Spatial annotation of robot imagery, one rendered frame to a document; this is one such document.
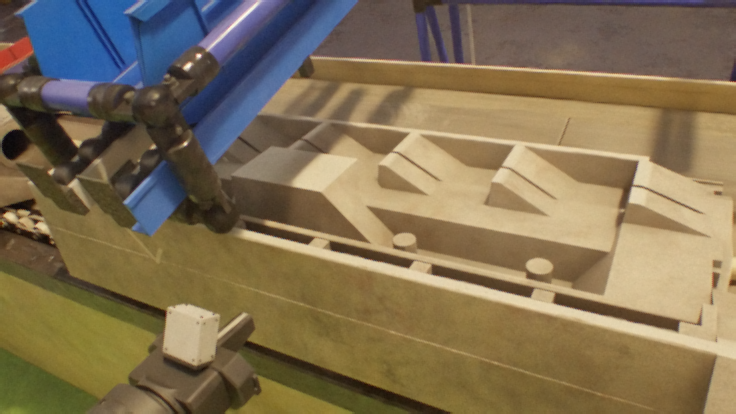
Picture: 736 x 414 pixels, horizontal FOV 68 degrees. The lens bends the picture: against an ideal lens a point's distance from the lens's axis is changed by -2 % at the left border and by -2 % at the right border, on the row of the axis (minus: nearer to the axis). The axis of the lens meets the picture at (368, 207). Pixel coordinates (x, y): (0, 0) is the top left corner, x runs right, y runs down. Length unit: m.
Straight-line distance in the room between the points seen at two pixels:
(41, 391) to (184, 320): 1.74
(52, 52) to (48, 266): 0.70
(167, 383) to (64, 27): 0.37
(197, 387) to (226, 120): 0.26
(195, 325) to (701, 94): 1.09
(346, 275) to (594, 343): 0.27
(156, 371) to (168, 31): 0.31
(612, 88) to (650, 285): 0.73
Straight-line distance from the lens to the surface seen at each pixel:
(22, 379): 2.34
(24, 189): 1.56
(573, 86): 1.34
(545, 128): 1.25
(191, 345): 0.53
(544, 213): 0.77
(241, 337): 0.60
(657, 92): 1.32
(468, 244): 0.76
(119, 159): 0.65
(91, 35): 0.68
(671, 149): 1.21
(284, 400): 0.98
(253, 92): 0.61
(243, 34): 0.55
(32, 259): 1.33
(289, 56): 0.65
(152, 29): 0.53
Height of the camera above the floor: 1.44
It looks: 39 degrees down
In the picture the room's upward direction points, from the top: 14 degrees counter-clockwise
